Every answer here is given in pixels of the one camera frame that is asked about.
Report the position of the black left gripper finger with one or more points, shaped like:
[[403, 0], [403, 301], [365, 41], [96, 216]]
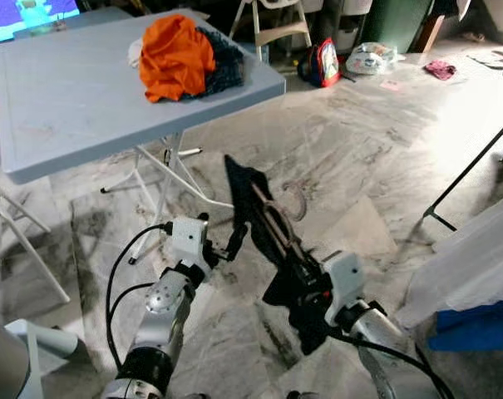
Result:
[[239, 241]]

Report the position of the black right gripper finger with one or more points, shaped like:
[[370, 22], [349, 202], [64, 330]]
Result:
[[288, 243]]

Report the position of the pink clothes hanger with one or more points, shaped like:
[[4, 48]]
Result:
[[272, 218]]

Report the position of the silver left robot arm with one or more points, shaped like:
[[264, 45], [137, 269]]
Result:
[[164, 312]]

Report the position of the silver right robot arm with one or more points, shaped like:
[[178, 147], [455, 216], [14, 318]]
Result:
[[376, 326]]

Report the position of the dark checked garment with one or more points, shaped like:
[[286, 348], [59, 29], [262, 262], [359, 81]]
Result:
[[226, 66]]

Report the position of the red blue backpack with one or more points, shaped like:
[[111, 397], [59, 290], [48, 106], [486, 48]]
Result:
[[326, 62]]

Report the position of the pink paper sheet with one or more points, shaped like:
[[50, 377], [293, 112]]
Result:
[[390, 85]]

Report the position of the orange garment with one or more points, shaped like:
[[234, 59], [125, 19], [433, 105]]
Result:
[[176, 58]]

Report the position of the white printed plastic bag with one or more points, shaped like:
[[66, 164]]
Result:
[[372, 58]]

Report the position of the white high chair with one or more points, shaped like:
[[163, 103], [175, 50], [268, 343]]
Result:
[[280, 33]]

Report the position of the grey folding table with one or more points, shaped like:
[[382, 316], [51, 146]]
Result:
[[68, 100]]

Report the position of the cream white garment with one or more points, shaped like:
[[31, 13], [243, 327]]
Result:
[[135, 54]]

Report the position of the maroon cloth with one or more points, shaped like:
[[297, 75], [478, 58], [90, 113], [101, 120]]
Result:
[[440, 70]]

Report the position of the green storage bin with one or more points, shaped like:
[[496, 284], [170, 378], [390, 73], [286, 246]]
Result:
[[392, 21]]

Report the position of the television screen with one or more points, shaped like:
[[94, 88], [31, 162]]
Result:
[[27, 17]]

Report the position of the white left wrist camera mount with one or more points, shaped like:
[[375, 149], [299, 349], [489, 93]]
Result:
[[189, 241]]

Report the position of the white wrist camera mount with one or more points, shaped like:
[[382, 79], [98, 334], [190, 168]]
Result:
[[189, 241], [344, 278]]

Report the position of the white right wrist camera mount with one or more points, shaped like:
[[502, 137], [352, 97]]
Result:
[[344, 278]]

